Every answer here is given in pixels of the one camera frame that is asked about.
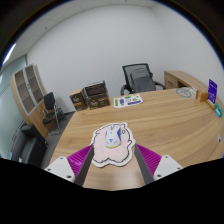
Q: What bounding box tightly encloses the wooden side desk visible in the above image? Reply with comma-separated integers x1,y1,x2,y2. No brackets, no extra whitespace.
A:
163,69,210,92

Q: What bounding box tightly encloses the white green printed mouse pad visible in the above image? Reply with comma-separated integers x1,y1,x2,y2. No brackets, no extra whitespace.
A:
112,93,145,109

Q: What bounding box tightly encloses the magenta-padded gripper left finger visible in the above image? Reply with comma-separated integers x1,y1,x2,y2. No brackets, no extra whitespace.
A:
43,144,95,187

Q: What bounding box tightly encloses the ceiling light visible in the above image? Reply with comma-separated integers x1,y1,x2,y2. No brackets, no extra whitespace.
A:
1,42,18,68

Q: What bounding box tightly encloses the small black chair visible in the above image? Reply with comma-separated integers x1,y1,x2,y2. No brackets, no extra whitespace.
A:
41,91,67,135

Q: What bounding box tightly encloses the purple flat package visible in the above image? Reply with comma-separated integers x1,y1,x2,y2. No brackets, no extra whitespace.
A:
207,78,219,105

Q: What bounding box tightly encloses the black mesh office chair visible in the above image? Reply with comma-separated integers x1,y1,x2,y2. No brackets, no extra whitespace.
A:
120,62,166,96

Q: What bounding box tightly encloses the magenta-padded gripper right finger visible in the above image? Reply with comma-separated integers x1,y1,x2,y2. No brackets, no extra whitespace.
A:
133,143,185,186

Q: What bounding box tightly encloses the white blue computer mouse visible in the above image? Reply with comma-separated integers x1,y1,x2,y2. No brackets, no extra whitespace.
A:
104,126,122,150

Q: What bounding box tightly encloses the wooden shelf unit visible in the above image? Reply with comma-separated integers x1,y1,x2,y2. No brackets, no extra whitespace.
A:
9,63,50,140

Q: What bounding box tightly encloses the small tan box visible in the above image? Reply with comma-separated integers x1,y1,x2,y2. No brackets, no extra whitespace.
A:
206,99,216,110

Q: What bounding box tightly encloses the large dark brown box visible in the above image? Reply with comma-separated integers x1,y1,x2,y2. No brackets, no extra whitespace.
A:
81,89,111,111

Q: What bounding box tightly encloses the black sofa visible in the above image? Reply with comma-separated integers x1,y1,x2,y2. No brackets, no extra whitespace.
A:
8,122,48,168

